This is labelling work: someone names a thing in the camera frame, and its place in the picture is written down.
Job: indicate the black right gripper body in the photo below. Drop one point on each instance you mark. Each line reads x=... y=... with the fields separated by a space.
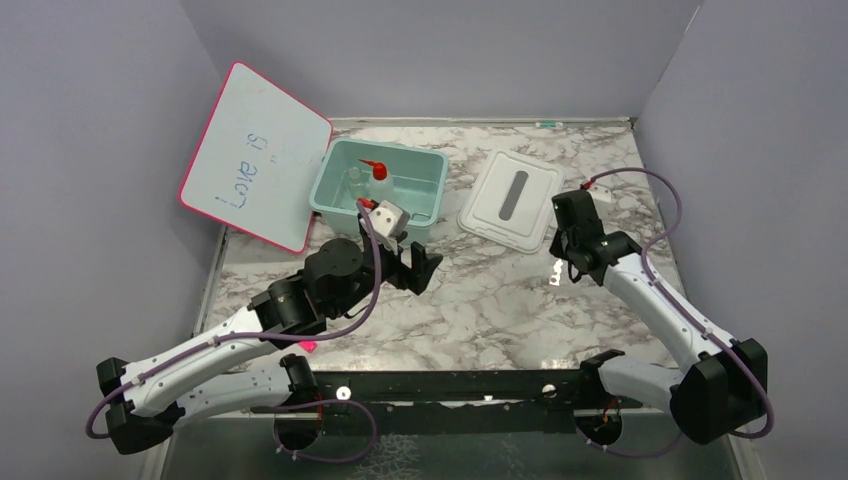
x=560 y=246

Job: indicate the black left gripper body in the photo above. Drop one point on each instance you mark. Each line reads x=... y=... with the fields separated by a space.
x=345 y=305

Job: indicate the clear plastic test tube rack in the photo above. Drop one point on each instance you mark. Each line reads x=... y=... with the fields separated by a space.
x=556 y=273

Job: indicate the white plastic bin lid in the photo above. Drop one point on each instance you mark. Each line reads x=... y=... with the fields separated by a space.
x=510 y=200

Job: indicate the white squeeze bottle red nozzle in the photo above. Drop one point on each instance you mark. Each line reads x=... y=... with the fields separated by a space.
x=381 y=183

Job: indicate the small clear glass jar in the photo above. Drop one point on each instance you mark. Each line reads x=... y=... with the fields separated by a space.
x=357 y=182

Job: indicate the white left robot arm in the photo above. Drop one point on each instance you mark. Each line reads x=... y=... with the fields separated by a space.
x=144 y=402

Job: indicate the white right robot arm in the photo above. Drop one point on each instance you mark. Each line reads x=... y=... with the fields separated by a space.
x=719 y=384

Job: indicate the pink highlighter marker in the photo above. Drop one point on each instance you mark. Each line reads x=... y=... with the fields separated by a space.
x=308 y=346

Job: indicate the teal plastic bin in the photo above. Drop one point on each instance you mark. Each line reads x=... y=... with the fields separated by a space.
x=419 y=179

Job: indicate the pink framed whiteboard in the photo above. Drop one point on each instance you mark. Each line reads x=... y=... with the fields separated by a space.
x=257 y=160

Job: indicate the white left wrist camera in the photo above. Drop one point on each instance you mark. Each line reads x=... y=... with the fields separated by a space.
x=389 y=222

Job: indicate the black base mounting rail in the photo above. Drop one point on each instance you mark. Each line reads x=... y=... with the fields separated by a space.
x=430 y=397

